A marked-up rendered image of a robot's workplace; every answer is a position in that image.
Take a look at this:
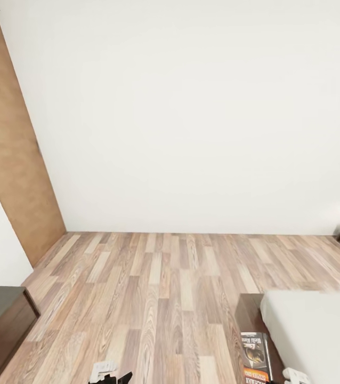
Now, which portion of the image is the hardback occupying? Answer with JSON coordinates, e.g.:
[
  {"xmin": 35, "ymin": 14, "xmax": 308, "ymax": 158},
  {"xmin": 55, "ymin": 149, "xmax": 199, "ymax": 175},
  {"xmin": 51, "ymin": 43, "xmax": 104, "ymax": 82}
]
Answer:
[{"xmin": 241, "ymin": 332, "xmax": 273, "ymax": 384}]

